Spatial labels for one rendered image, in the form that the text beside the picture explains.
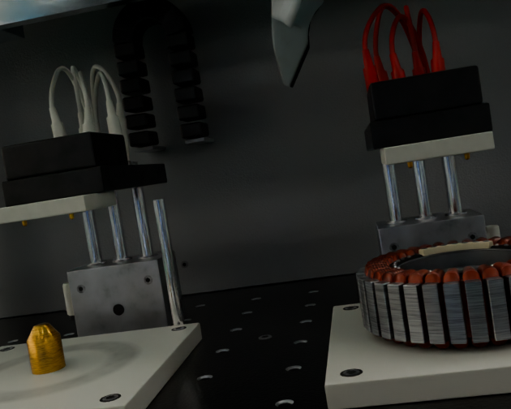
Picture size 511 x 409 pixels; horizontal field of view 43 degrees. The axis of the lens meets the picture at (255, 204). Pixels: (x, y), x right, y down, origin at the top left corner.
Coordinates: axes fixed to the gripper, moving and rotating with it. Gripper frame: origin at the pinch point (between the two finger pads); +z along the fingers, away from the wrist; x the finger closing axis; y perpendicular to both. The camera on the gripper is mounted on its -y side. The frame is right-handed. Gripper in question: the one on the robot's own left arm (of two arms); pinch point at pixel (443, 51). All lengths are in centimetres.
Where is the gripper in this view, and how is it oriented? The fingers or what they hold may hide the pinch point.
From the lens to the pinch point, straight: 31.9
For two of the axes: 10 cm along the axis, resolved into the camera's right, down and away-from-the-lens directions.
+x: 9.7, -1.5, -1.7
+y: -0.6, 5.4, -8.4
